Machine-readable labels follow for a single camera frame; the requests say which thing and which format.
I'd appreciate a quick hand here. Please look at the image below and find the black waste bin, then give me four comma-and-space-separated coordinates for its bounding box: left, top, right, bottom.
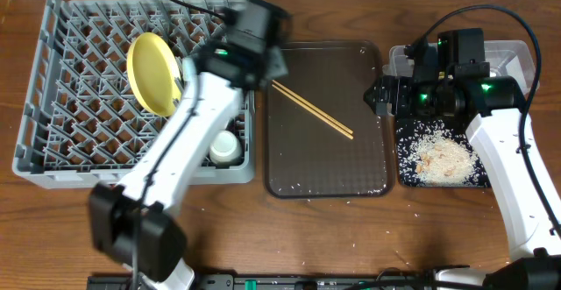
394, 114, 492, 189

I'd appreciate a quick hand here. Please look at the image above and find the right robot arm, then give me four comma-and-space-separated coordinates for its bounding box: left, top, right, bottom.
364, 28, 560, 289

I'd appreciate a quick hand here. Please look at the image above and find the rice and peanut waste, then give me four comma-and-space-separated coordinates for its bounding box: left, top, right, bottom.
398, 121, 487, 186

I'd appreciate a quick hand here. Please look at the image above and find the yellow plate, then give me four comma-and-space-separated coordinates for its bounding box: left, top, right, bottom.
126, 32, 181, 117

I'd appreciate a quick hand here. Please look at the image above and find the grey dish rack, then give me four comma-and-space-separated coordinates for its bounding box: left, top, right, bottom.
12, 0, 245, 189

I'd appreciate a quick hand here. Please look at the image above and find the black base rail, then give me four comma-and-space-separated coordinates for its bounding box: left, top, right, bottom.
85, 273, 431, 290

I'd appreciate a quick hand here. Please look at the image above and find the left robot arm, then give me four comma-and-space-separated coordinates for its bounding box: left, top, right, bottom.
89, 0, 292, 289

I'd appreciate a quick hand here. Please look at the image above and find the clear plastic bin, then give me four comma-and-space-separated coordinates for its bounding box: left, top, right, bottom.
383, 40, 536, 95

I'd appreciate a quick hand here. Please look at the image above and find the dark brown tray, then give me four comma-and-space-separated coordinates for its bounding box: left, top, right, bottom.
264, 40, 395, 199

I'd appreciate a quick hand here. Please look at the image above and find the white green cup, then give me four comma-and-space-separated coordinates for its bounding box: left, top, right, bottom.
209, 131, 242, 166

